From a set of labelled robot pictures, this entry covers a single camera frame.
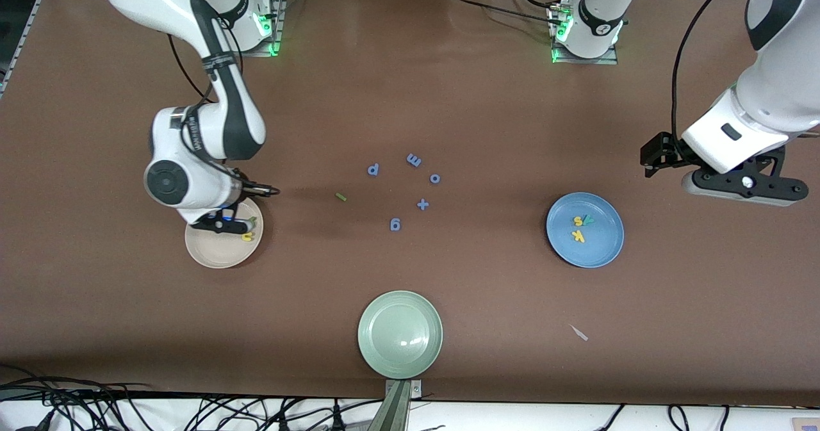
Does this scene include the tangled black cables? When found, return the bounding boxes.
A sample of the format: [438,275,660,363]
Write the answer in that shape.
[0,364,369,431]

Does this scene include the pale green plate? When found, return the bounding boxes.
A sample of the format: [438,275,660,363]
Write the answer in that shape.
[357,290,444,380]

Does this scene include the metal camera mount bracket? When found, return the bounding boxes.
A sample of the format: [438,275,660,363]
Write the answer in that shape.
[368,378,423,431]

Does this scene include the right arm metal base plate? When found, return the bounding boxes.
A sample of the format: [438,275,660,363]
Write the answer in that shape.
[213,0,287,57]

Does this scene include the brown table mat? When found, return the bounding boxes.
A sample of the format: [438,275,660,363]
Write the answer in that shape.
[0,0,820,409]

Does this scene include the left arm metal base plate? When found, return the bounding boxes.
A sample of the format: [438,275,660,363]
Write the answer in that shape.
[548,2,619,65]

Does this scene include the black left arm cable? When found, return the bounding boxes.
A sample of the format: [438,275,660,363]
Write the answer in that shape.
[670,0,749,140]

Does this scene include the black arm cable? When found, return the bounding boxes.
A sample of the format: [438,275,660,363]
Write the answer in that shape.
[168,31,281,198]
[670,0,749,140]

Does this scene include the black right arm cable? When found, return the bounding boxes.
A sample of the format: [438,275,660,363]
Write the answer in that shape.
[168,31,281,198]

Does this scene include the black cable on mat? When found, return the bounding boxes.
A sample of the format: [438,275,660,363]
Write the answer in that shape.
[448,0,564,28]

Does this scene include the beige plate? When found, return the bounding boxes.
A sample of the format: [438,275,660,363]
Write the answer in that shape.
[184,197,264,270]

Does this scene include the blue plate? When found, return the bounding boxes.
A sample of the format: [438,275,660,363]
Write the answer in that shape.
[546,192,625,269]

